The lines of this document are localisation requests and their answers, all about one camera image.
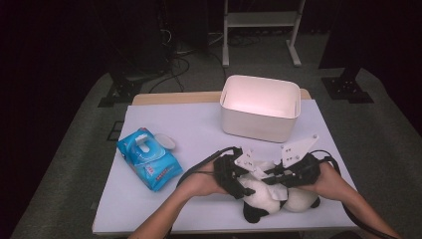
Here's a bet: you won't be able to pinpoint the black stand base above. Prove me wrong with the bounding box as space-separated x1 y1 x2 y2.
320 68 375 105
98 71 143 108

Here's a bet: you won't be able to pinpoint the blue wet wipes pack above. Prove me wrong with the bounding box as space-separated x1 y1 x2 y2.
116 127 184 192

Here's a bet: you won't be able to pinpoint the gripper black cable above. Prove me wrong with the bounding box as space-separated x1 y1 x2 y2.
308 149 399 239
163 146 242 239

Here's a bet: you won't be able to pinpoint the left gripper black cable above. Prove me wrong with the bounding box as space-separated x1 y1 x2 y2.
163 146 242 239

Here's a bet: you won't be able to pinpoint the dark floor outlet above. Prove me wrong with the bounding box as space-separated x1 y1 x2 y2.
106 120 125 142

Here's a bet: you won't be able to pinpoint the person's right hand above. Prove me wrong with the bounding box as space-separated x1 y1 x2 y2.
297 161 346 201

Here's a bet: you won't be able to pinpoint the white wet wipe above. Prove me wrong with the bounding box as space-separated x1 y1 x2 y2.
253 159 290 202

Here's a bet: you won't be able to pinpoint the panda plush toy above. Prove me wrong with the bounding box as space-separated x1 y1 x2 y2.
237 170 322 224

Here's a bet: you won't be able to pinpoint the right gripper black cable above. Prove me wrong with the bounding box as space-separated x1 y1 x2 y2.
308 149 399 239

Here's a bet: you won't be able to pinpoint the person's left hand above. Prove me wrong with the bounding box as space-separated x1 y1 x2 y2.
180 160 227 197

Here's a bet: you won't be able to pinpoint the black floor cables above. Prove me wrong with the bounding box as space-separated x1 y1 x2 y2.
147 29 230 94

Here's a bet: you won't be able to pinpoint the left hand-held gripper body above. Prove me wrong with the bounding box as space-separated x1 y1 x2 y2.
212 146 257 200

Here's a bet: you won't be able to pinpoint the white metal stand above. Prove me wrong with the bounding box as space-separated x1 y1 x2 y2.
221 0 307 69

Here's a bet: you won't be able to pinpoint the white plastic storage box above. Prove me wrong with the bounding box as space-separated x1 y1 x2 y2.
219 74 303 143

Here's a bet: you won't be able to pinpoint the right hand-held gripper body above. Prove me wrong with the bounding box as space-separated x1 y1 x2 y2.
280 133 322 189

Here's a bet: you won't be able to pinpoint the white table mat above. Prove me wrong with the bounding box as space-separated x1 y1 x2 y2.
92 99 374 235

